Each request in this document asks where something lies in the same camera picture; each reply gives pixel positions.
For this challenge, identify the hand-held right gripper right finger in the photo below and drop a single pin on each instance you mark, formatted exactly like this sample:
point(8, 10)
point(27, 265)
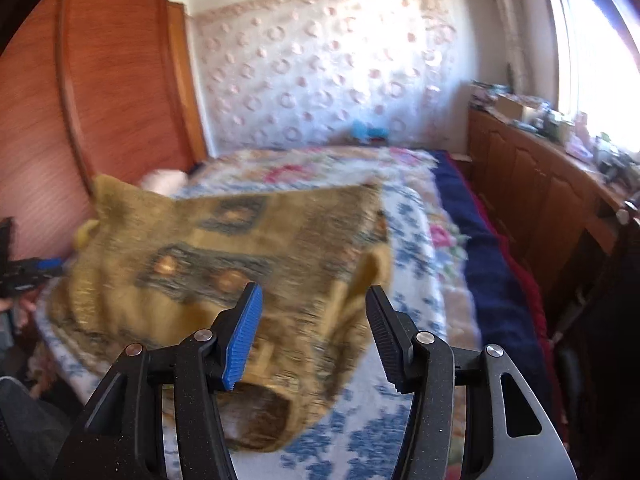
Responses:
point(387, 335)

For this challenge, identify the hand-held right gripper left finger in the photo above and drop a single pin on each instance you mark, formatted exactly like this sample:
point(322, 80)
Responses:
point(245, 340)

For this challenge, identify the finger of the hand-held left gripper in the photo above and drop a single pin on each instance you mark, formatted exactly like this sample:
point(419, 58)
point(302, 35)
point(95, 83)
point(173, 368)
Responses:
point(40, 266)

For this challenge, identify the ochre patterned shirt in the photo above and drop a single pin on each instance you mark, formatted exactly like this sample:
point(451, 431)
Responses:
point(175, 240)

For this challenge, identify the yellow plush toy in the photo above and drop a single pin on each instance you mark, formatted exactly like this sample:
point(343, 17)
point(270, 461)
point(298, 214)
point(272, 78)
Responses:
point(85, 232)

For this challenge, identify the blue floral bed sheet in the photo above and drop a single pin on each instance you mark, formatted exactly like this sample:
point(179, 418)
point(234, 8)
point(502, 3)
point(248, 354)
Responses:
point(415, 280)

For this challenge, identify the navy blanket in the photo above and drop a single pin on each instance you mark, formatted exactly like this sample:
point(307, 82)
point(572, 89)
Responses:
point(495, 285)

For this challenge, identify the wooden slatted wardrobe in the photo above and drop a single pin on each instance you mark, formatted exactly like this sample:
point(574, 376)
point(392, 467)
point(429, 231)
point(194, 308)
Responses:
point(115, 85)

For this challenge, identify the blue plastic bag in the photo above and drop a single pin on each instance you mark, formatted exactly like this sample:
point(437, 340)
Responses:
point(370, 131)

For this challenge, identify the long wooden cabinet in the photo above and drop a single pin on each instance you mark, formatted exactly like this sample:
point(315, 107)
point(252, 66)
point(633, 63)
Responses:
point(530, 180)

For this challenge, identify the dark chair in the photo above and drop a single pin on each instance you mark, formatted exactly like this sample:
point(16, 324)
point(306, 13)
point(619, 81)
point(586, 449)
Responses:
point(610, 335)

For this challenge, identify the open cardboard box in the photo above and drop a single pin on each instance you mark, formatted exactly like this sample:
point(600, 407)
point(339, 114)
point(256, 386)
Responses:
point(515, 107)

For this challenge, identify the pink figurine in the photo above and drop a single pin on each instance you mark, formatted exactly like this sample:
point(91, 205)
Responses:
point(582, 140)

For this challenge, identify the pale patterned window curtain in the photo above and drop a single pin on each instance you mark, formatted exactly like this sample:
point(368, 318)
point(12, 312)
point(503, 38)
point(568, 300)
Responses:
point(505, 25)

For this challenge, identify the wooden-framed window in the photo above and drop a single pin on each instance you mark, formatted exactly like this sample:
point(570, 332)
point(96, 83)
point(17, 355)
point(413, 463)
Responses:
point(595, 50)

